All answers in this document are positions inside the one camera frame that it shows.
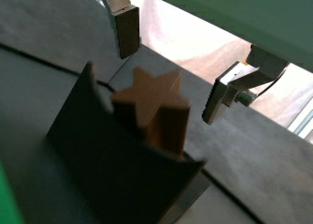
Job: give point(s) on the black curved fixture stand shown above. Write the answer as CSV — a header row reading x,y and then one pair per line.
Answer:
x,y
134,184

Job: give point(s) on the brown star prism block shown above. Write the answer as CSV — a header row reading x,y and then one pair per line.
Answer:
x,y
153,110

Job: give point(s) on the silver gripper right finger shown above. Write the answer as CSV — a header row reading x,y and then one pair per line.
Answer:
x,y
244,82

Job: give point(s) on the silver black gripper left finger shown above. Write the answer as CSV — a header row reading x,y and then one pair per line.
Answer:
x,y
123,15

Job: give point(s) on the green shape sorter base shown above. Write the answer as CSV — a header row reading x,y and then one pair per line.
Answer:
x,y
9,211

